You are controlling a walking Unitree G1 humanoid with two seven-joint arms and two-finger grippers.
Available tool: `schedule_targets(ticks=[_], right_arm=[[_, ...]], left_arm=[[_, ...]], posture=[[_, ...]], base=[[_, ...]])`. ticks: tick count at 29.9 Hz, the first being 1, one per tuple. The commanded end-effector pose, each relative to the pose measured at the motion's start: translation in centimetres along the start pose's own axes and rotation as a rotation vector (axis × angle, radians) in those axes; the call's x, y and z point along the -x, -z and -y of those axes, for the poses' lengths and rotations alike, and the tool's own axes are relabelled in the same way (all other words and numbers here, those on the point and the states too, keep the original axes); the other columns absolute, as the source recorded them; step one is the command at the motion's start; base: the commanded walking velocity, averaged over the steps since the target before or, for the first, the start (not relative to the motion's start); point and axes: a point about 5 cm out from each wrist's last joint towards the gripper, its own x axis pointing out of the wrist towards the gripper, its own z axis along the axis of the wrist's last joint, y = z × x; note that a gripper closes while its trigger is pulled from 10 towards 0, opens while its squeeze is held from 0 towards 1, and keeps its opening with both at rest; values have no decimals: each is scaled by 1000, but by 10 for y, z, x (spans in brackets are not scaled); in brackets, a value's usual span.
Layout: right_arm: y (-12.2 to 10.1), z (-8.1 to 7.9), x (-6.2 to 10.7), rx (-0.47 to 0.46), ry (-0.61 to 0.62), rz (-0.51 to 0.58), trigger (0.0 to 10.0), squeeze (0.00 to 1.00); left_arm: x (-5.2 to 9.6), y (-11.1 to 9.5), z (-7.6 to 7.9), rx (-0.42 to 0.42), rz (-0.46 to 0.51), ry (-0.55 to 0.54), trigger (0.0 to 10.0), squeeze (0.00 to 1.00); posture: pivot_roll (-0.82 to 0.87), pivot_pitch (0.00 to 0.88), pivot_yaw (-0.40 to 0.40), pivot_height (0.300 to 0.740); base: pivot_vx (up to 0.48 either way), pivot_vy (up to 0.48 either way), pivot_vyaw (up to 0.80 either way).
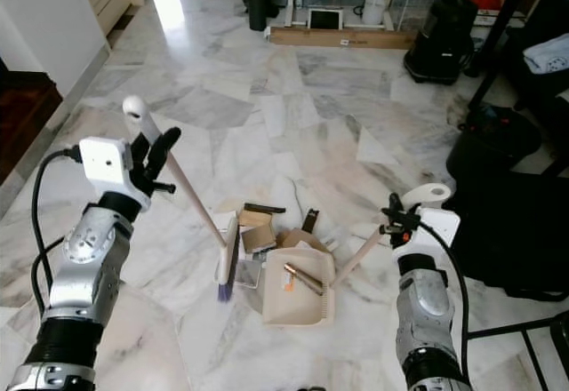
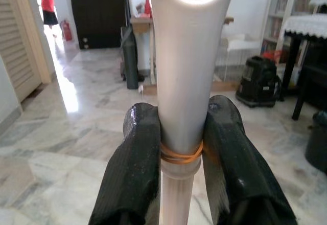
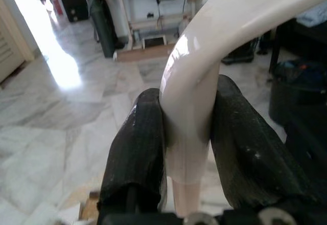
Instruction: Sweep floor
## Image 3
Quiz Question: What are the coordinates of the white fabric roll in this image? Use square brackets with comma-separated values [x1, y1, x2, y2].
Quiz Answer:
[105, 0, 130, 44]

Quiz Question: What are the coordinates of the wooden sewing machine table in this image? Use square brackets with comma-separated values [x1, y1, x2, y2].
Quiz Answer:
[88, 0, 198, 51]

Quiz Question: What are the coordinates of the black speaker cabinet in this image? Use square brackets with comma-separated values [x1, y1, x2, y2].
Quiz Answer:
[53, 0, 90, 23]

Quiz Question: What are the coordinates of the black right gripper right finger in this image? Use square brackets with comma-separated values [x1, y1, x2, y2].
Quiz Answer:
[211, 74, 317, 208]

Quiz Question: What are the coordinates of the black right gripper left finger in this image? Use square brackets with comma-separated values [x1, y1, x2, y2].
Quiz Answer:
[98, 88, 167, 213]

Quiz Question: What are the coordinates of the cream long handled dustpan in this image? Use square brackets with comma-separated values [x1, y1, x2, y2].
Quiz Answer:
[159, 0, 327, 217]

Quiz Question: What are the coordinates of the black bag with clutter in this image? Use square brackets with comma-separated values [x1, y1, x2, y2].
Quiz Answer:
[269, 60, 327, 129]

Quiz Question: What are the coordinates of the black table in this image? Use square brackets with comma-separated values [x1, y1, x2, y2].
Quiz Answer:
[269, 17, 327, 75]

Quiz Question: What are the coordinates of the red fire extinguisher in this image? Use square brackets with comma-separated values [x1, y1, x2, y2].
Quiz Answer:
[50, 0, 64, 16]

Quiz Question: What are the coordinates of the cream wooden cabinet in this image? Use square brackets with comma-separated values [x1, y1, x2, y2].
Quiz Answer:
[0, 0, 27, 83]

